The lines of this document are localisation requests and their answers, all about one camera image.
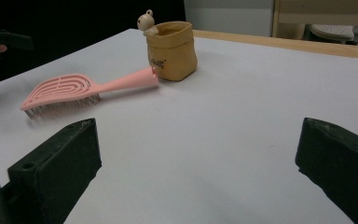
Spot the wooden desk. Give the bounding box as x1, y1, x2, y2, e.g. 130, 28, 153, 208
271, 0, 358, 40

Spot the white cabinet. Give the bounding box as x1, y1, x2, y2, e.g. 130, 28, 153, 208
184, 0, 276, 37

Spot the white perforated stool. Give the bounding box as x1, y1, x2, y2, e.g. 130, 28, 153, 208
310, 23, 355, 43

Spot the pink hairbrush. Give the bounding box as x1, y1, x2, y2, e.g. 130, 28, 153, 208
20, 65, 160, 120

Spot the black curtain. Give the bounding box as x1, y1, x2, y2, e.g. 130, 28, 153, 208
0, 0, 187, 90

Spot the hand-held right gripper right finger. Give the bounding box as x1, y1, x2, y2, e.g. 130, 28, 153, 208
294, 117, 358, 224

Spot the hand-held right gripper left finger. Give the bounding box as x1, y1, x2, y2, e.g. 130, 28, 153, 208
0, 117, 103, 224

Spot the wooden table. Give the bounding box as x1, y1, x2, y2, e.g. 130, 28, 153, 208
192, 29, 358, 61

